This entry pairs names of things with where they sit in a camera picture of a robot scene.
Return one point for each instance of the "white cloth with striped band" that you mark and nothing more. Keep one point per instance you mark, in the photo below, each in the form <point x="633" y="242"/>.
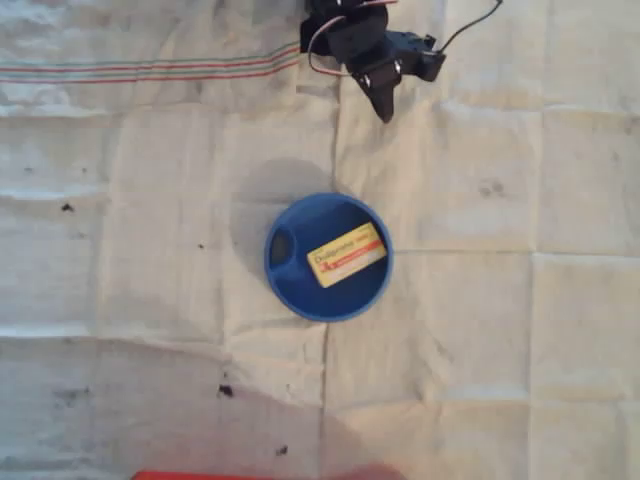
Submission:
<point x="150" y="250"/>

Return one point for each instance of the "yellow medicine box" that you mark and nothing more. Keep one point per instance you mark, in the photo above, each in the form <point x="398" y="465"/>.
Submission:
<point x="345" y="255"/>

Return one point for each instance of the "red flat object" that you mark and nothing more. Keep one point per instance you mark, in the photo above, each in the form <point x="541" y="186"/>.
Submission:
<point x="200" y="475"/>

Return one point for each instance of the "blue plastic bowl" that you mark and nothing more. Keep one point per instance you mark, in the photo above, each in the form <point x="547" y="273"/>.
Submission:
<point x="330" y="302"/>

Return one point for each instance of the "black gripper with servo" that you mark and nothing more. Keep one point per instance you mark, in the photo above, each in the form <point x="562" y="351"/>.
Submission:
<point x="376" y="80"/>

